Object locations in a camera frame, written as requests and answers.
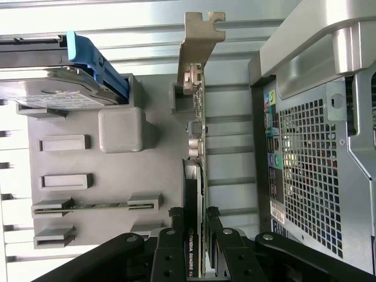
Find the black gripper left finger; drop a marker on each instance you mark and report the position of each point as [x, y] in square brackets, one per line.
[169, 258]

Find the grey plastic parts rack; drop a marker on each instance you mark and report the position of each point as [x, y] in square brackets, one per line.
[117, 182]

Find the open black PC case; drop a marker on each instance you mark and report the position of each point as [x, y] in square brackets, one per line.
[308, 176]

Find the hard disk with blue carrier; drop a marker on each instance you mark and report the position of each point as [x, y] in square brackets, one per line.
[44, 88]

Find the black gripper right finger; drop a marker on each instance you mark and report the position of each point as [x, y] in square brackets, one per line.
[235, 258]

